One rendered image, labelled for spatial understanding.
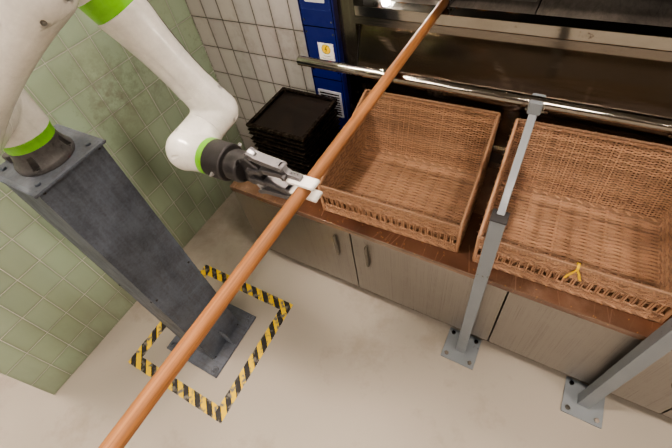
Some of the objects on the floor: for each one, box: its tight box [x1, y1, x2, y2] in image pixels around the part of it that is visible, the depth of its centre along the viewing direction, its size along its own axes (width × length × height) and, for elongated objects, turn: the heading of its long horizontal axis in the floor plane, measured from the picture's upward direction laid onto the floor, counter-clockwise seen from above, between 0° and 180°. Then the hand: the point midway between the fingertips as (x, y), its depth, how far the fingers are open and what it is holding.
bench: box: [230, 130, 672, 419], centre depth 164 cm, size 56×242×58 cm, turn 68°
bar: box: [297, 55, 672, 429], centre depth 138 cm, size 31×127×118 cm, turn 68°
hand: (304, 187), depth 85 cm, fingers closed on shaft, 3 cm apart
